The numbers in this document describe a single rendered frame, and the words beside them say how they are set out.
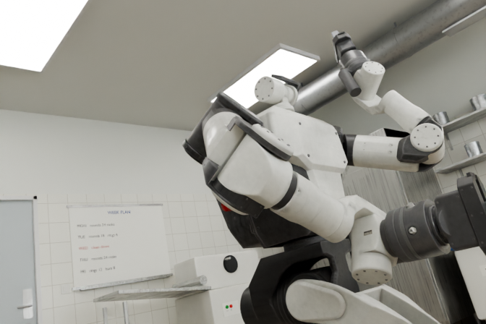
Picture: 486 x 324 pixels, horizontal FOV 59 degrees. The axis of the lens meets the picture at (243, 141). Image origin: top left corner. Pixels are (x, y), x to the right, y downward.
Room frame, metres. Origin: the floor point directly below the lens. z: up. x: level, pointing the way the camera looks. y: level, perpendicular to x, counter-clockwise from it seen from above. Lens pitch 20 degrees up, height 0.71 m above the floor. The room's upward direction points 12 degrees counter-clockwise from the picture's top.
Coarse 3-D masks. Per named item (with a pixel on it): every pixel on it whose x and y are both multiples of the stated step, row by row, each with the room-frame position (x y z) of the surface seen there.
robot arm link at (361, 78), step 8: (352, 64) 1.18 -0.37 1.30; (360, 64) 1.17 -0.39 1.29; (368, 64) 1.14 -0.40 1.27; (376, 64) 1.14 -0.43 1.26; (344, 72) 1.18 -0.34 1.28; (352, 72) 1.19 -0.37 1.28; (360, 72) 1.15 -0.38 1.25; (368, 72) 1.12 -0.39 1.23; (376, 72) 1.12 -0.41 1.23; (344, 80) 1.17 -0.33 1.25; (352, 80) 1.16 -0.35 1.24; (360, 80) 1.16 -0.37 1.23; (368, 80) 1.14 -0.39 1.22; (376, 80) 1.14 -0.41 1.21; (352, 88) 1.15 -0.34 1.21; (360, 88) 1.15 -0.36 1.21; (368, 88) 1.16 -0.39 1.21; (376, 88) 1.17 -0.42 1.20; (352, 96) 1.17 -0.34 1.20; (360, 96) 1.20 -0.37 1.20; (368, 96) 1.19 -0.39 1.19
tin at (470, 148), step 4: (468, 144) 4.34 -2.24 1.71; (472, 144) 4.32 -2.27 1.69; (476, 144) 4.32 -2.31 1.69; (468, 148) 4.36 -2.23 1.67; (472, 148) 4.33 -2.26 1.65; (476, 148) 4.32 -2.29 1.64; (480, 148) 4.33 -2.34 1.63; (468, 152) 4.38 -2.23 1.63; (472, 152) 4.34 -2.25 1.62; (476, 152) 4.32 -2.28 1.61; (480, 152) 4.32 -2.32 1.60; (468, 156) 4.41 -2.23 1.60; (472, 156) 4.35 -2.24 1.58
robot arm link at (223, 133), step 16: (224, 112) 0.77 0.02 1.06; (208, 128) 0.73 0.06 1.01; (224, 128) 0.65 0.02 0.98; (240, 128) 0.63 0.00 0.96; (256, 128) 0.62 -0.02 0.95; (208, 144) 0.67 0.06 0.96; (224, 144) 0.66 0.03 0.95; (272, 144) 0.61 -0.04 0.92; (288, 144) 0.66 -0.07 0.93; (208, 160) 0.67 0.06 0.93; (224, 160) 0.67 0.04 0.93; (288, 160) 0.65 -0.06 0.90; (208, 176) 0.66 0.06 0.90
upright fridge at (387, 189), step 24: (360, 168) 4.53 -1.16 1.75; (432, 168) 4.82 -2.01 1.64; (360, 192) 4.54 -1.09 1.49; (384, 192) 4.35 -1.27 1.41; (408, 192) 4.29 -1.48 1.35; (432, 192) 4.67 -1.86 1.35; (408, 264) 4.35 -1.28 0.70; (432, 264) 4.29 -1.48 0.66; (456, 264) 4.63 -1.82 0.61; (408, 288) 4.40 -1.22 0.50; (432, 288) 4.23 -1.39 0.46; (456, 288) 4.50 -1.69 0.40; (432, 312) 4.29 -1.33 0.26; (456, 312) 4.38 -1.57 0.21
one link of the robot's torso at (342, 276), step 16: (320, 240) 1.00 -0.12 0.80; (272, 256) 1.04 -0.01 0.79; (288, 256) 1.01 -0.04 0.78; (304, 256) 0.99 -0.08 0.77; (320, 256) 0.97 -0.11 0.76; (336, 256) 1.00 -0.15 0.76; (256, 272) 1.08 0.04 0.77; (272, 272) 1.05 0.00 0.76; (288, 272) 1.17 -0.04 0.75; (336, 272) 0.99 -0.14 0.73; (256, 288) 1.08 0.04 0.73; (272, 288) 1.06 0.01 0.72; (352, 288) 1.02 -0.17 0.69; (240, 304) 1.14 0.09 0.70; (256, 304) 1.09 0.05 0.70; (272, 304) 1.07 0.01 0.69; (256, 320) 1.12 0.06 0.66; (272, 320) 1.09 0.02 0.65; (288, 320) 1.06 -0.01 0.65
